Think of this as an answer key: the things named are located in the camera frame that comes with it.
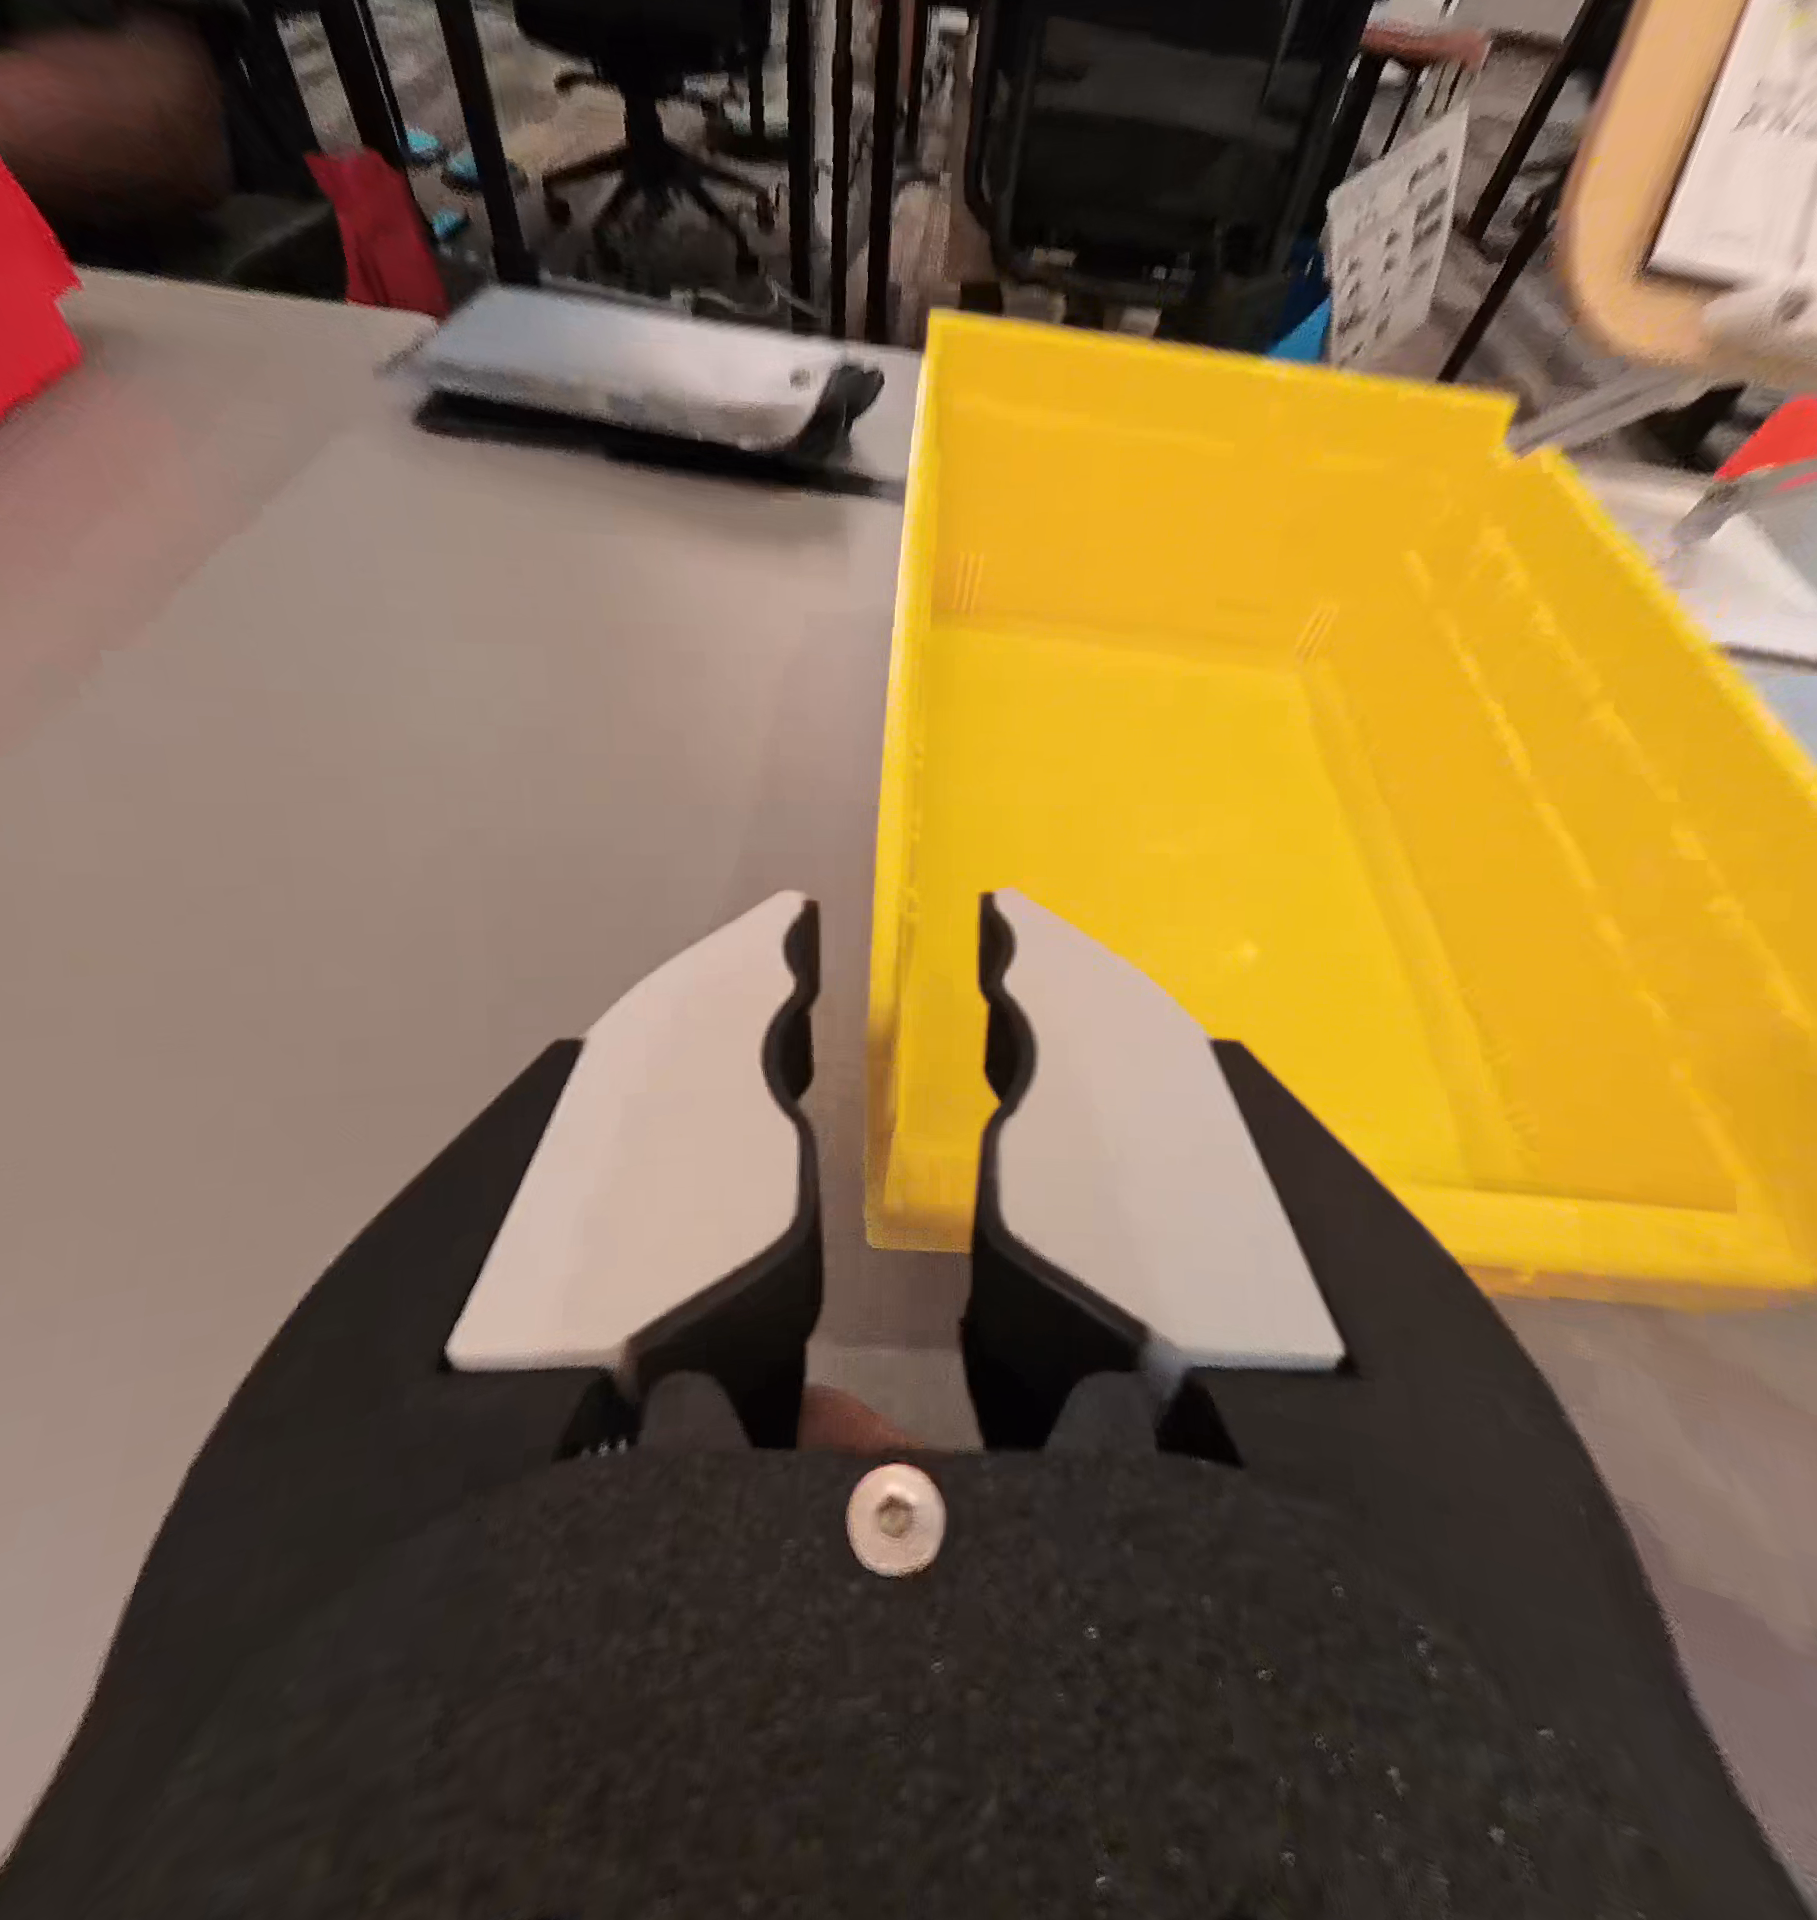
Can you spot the printed paper on black stand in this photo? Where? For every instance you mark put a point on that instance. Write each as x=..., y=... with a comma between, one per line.
x=1395, y=240

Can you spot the wooden sign board on stand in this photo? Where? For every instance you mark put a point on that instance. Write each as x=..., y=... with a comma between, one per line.
x=1614, y=255

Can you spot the yellow plastic bin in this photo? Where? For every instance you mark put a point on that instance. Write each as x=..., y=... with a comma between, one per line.
x=1148, y=824

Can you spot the black metal desk frame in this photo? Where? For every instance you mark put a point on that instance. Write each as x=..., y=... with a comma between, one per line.
x=473, y=151

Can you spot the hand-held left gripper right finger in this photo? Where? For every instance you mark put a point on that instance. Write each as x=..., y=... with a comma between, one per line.
x=1164, y=1200

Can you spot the black swivel office chair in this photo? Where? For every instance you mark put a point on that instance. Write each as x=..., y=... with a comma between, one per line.
x=644, y=135

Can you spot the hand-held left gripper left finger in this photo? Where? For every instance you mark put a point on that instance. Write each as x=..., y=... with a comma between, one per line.
x=639, y=1200

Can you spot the grey flat object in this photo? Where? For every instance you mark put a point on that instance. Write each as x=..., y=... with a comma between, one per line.
x=622, y=361

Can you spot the red object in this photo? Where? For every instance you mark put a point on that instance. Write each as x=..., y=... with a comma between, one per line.
x=0, y=285

